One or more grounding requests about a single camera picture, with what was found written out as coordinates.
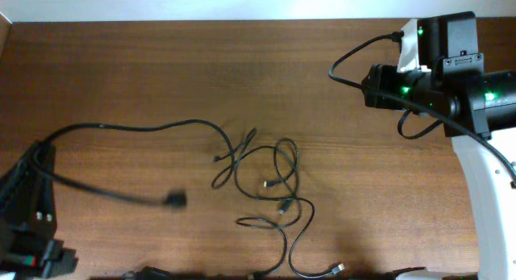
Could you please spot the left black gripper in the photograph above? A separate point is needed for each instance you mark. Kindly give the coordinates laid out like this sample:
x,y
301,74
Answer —
x,y
38,208

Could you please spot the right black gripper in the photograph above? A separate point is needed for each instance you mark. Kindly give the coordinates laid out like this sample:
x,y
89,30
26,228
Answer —
x,y
369,86

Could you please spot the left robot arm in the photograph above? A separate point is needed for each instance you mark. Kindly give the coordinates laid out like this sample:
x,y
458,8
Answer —
x,y
29,248

